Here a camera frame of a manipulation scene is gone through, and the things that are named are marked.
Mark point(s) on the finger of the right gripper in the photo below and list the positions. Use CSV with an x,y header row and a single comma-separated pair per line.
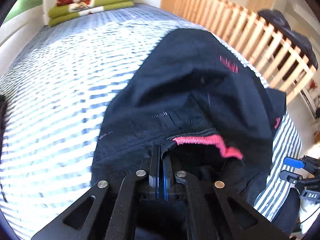
x,y
293,178
307,163

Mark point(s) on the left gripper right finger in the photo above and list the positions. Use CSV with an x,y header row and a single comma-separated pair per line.
x,y
212,210

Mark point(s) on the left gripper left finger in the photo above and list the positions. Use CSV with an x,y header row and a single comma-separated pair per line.
x,y
107,210

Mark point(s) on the black pants pink trim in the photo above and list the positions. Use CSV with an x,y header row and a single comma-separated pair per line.
x,y
192,100

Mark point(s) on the right forearm dark sleeve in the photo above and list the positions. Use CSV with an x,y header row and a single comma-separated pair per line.
x,y
286,217

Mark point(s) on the blue white striped quilt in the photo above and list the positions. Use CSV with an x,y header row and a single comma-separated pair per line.
x,y
58,91

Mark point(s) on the stack of folded dark clothes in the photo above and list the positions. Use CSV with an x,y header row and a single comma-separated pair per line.
x,y
3,110

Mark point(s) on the folded green red blanket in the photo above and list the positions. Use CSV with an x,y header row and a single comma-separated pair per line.
x,y
65,10

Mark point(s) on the wooden slatted bed rail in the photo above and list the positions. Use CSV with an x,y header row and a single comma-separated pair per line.
x,y
275,56

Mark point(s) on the black clothing on rail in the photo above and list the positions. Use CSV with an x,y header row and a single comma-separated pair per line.
x,y
277,19

